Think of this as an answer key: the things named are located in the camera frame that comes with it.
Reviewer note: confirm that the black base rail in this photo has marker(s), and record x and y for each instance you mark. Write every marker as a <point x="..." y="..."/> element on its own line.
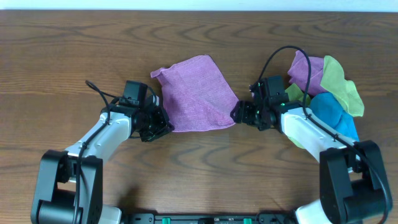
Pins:
<point x="261" y="218"/>

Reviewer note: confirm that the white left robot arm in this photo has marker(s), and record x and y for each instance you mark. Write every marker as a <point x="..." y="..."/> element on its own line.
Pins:
<point x="69" y="186"/>

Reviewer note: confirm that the green cloth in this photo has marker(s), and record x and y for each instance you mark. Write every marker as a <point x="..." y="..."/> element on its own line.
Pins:
<point x="334" y="82"/>

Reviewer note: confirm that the light purple cloth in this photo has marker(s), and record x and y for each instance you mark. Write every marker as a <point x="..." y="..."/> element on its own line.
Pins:
<point x="196" y="96"/>

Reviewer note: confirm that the dark purple cloth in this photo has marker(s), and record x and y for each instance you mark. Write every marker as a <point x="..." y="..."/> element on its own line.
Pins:
<point x="298" y="73"/>

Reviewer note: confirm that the blue cloth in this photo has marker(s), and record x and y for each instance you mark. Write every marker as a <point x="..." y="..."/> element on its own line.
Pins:
<point x="328" y="109"/>

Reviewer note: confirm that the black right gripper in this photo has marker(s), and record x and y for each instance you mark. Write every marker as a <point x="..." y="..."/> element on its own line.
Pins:
<point x="244" y="112"/>

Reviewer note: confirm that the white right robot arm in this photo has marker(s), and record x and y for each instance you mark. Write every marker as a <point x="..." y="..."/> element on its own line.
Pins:
<point x="353" y="180"/>

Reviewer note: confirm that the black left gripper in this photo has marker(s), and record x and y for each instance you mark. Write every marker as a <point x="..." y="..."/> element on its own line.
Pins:
<point x="158" y="123"/>

